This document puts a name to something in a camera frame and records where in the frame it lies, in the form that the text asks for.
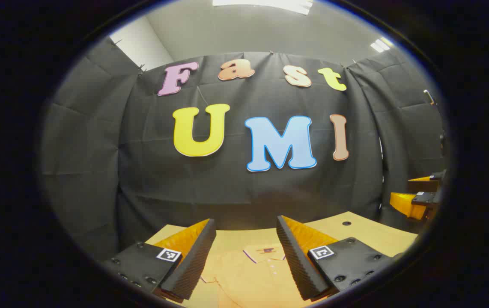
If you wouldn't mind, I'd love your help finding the black backdrop cloth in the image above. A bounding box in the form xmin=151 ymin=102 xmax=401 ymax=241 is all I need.
xmin=41 ymin=36 xmax=448 ymax=261

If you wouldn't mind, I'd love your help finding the large ceiling light panel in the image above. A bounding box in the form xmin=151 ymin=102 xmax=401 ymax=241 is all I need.
xmin=212 ymin=0 xmax=313 ymax=15

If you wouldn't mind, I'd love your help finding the orange polo T-shirt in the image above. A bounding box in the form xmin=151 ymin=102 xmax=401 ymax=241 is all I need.
xmin=182 ymin=243 xmax=326 ymax=308

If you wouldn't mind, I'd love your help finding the small ceiling light panel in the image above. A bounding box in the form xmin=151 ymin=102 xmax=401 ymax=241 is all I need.
xmin=370 ymin=38 xmax=393 ymax=53

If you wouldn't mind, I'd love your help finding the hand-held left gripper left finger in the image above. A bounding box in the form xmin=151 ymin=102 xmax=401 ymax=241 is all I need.
xmin=101 ymin=218 xmax=217 ymax=304

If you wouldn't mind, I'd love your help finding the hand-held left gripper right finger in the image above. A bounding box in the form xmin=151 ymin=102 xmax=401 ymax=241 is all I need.
xmin=276 ymin=215 xmax=404 ymax=301

